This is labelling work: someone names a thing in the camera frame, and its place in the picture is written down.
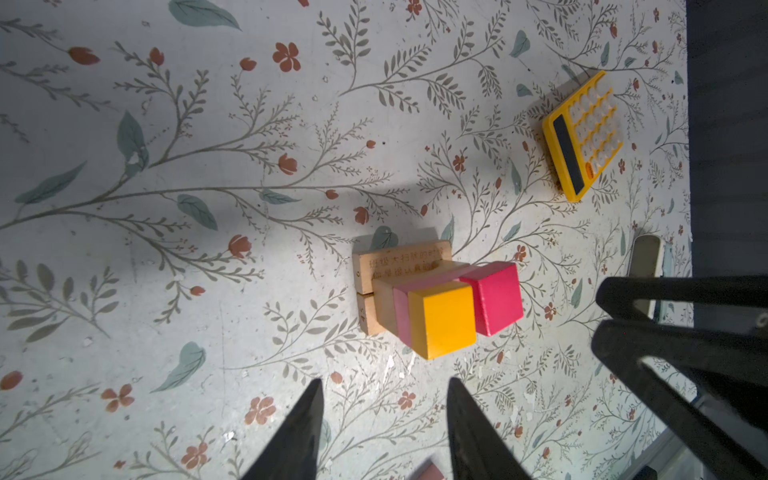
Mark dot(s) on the dark pink rectangular block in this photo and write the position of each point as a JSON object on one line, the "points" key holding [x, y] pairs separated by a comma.
{"points": [[446, 271]]}

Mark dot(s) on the engraved rectangular wood block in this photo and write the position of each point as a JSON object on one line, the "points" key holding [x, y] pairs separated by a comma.
{"points": [[397, 262]]}

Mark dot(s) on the white stapler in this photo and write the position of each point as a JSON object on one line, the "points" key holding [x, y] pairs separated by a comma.
{"points": [[651, 257]]}

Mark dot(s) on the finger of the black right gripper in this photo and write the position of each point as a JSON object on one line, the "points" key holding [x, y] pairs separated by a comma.
{"points": [[617, 295], [655, 362]]}

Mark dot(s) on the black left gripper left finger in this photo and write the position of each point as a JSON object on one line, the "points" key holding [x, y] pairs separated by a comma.
{"points": [[292, 452]]}

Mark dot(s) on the magenta cube block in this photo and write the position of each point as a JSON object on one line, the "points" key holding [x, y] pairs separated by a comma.
{"points": [[496, 295]]}

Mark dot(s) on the arched natural wood block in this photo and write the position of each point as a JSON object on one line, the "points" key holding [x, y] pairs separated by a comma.
{"points": [[383, 296]]}

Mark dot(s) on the light pink wood block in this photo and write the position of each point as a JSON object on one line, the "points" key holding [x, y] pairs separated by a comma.
{"points": [[429, 471]]}

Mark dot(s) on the yellow calculator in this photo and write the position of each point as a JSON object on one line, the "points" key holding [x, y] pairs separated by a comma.
{"points": [[583, 136]]}

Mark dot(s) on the yellow cube block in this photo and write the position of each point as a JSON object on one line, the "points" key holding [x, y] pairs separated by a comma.
{"points": [[442, 319]]}

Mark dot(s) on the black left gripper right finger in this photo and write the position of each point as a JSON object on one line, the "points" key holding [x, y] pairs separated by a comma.
{"points": [[476, 450]]}

